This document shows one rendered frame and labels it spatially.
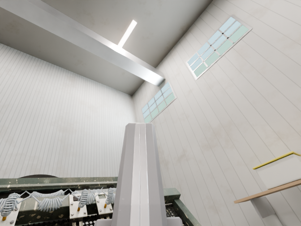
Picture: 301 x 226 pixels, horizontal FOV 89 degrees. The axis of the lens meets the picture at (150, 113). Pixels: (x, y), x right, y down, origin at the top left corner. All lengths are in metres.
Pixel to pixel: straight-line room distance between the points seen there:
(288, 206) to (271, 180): 0.71
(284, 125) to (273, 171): 0.96
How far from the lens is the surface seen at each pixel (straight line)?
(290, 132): 3.16
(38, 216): 1.30
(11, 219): 1.22
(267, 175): 2.51
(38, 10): 4.28
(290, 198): 3.13
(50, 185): 1.16
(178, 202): 1.73
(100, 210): 1.26
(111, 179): 1.92
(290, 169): 2.46
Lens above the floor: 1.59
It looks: 38 degrees up
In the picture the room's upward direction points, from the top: 15 degrees counter-clockwise
